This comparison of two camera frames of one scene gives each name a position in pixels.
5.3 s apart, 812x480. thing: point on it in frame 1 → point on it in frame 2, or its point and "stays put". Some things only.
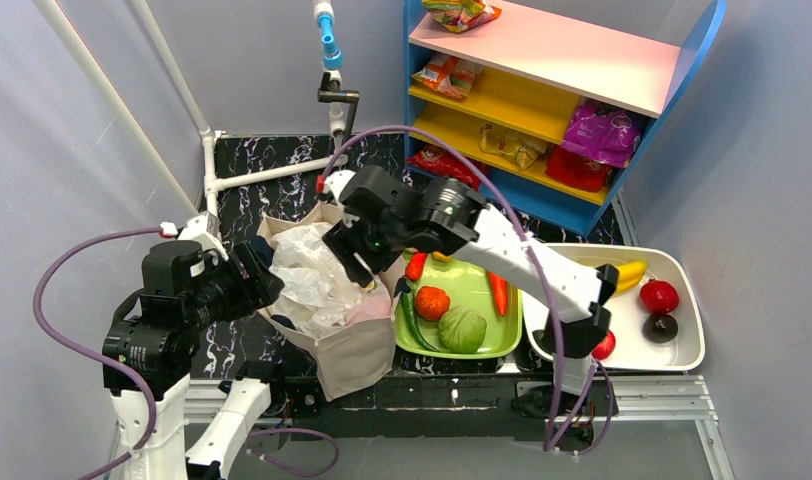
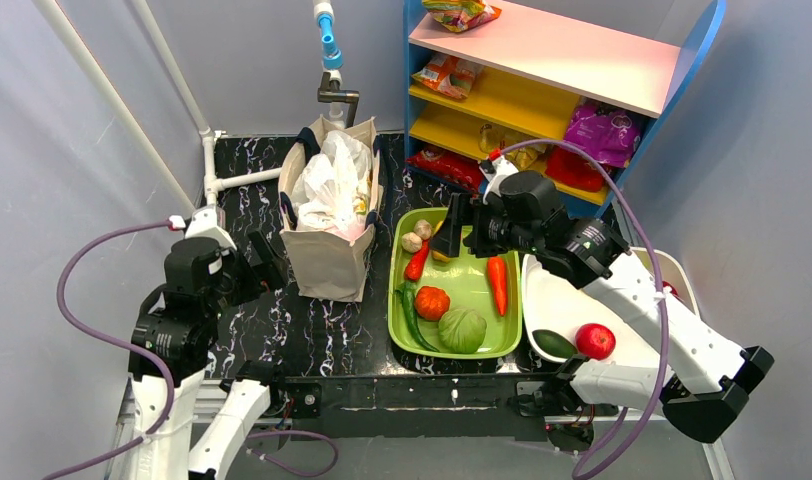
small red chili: [415, 265] stays put
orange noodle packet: [448, 75] stays put
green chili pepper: [404, 289] stays put
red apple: [604, 348] stays put
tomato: [431, 303] stays put
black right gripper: [352, 250] → [476, 229]
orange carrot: [499, 289] stays put
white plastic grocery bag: [314, 289] → [331, 192]
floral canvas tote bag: [353, 356] → [328, 267]
